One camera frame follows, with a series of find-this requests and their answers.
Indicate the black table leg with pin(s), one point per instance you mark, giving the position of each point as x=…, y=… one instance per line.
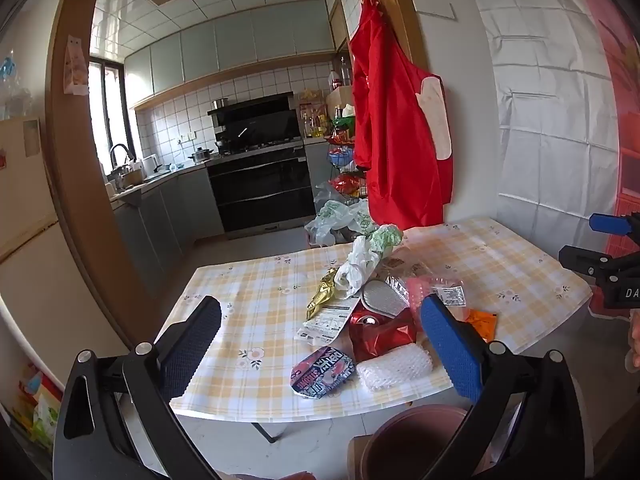
x=264, y=431

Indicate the white green plastic bag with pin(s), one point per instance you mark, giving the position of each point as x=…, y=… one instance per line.
x=360, y=260
x=330, y=220

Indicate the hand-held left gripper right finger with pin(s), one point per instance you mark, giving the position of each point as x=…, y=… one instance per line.
x=450, y=347

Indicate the steel sink pot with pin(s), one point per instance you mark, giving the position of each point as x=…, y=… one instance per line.
x=131, y=176

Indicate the cardboard box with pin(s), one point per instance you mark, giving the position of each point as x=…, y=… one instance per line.
x=339, y=96

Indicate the orange packet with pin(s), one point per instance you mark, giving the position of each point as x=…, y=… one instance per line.
x=482, y=322

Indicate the white bubble wrap piece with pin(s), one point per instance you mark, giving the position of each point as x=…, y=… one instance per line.
x=395, y=367

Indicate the steel pot with lid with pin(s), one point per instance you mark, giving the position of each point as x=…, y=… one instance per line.
x=201, y=155

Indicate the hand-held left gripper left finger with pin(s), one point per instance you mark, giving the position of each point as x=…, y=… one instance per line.
x=192, y=347

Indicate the grey mesh pad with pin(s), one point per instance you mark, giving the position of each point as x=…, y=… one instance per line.
x=382, y=299

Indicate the grey upper cabinets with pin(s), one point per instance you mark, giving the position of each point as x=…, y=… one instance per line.
x=225, y=45

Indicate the clear plastic packaging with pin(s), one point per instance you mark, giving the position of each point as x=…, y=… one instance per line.
x=400, y=285

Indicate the small steel pot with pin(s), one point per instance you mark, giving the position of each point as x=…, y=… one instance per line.
x=220, y=104

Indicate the metal storage rack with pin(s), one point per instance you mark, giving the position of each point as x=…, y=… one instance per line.
x=345, y=160

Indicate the beige refrigerator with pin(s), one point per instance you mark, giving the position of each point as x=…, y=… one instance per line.
x=30, y=240

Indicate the group of condiment bottles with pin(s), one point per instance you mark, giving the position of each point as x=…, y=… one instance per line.
x=317, y=122

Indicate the grey cabinets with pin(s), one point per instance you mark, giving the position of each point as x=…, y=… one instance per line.
x=225, y=45
x=165, y=220

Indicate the white printed packet strip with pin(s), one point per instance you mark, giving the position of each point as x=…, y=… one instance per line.
x=325, y=322

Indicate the clear plastic bags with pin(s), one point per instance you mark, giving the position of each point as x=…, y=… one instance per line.
x=15, y=95

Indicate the yellow checked tablecloth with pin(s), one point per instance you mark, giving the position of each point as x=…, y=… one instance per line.
x=260, y=285

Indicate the gold foil wrapper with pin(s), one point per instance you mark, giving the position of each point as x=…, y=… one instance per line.
x=322, y=295

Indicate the black oven stove unit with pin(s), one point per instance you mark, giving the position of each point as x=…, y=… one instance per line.
x=260, y=185

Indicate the red apron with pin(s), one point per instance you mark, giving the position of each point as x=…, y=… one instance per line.
x=395, y=135

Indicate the cartoon paper sticker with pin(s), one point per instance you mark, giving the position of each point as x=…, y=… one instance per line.
x=75, y=67

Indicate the colourful snack packets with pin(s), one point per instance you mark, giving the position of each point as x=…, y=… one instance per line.
x=40, y=410

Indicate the black range hood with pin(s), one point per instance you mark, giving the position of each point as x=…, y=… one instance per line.
x=255, y=120

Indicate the red foil wrapper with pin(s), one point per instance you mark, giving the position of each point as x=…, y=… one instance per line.
x=390, y=340

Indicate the kitchen window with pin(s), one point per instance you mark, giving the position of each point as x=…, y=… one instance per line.
x=107, y=110

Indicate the steel kitchen faucet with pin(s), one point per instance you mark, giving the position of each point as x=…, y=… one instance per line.
x=120, y=152

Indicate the person's right hand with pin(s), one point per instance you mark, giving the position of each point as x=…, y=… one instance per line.
x=635, y=340

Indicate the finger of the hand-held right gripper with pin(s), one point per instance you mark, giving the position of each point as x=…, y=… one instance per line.
x=580, y=257
x=607, y=223

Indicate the pink plastic bin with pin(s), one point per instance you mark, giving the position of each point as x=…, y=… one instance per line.
x=415, y=440

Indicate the pink black snack wrapper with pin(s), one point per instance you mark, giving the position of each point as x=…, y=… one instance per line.
x=322, y=372

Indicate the white kitchen container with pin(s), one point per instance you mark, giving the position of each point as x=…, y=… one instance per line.
x=151, y=164

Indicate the pink plastic bag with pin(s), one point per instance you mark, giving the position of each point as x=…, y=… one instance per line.
x=425, y=287

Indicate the grey lower cabinets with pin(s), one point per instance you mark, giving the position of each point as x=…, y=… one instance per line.
x=165, y=220

